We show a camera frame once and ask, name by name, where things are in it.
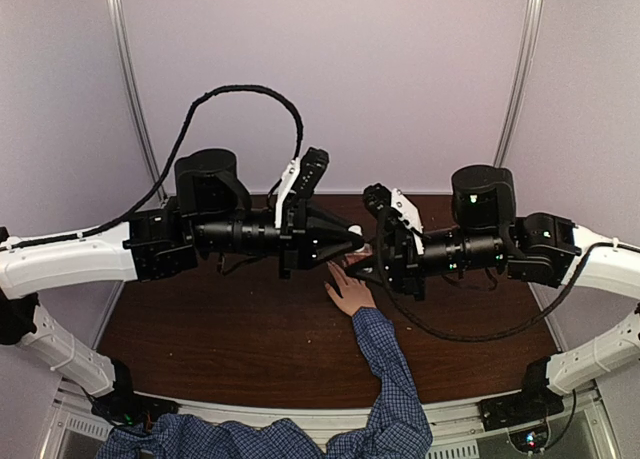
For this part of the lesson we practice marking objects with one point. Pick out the left aluminium frame post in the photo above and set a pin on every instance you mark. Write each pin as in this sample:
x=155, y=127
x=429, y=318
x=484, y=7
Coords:
x=117, y=15

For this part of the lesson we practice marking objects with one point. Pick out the white nail polish cap brush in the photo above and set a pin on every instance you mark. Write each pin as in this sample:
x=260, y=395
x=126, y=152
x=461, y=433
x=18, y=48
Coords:
x=355, y=230

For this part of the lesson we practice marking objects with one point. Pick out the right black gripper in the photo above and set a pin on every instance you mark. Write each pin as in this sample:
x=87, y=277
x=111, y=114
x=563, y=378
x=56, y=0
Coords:
x=401, y=262

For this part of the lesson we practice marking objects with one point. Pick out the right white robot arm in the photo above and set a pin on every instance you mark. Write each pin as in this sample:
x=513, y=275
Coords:
x=488, y=235

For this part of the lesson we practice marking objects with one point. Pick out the mannequin hand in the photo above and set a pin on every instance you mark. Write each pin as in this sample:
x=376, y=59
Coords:
x=350, y=295

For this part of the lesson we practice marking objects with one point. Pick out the right aluminium frame post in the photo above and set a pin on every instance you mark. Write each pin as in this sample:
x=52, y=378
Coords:
x=526, y=52

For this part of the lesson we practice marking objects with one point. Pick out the aluminium frame post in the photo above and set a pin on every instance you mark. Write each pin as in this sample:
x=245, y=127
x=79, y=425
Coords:
x=117, y=15
x=526, y=52

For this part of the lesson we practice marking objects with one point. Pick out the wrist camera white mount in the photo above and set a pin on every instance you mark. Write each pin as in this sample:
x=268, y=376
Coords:
x=299, y=180
x=403, y=215

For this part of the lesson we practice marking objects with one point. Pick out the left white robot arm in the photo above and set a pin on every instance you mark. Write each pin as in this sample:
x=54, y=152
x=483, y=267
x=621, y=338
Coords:
x=210, y=213

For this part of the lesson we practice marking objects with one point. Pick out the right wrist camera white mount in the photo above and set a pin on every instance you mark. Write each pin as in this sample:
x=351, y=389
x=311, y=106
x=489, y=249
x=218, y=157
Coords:
x=403, y=215

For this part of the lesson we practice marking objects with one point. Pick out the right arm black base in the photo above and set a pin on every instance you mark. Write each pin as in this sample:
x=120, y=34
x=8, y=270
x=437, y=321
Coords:
x=518, y=408

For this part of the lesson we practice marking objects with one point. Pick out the pink nail polish bottle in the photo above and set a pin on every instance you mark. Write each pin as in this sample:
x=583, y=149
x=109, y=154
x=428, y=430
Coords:
x=359, y=255

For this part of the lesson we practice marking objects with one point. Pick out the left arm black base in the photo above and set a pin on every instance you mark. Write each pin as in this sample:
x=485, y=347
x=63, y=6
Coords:
x=138, y=409

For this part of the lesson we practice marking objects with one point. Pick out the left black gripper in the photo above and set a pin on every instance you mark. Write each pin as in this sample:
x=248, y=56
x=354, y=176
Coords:
x=302, y=222

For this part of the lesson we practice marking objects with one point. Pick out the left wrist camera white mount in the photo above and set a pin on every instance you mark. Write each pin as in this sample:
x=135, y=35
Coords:
x=299, y=180

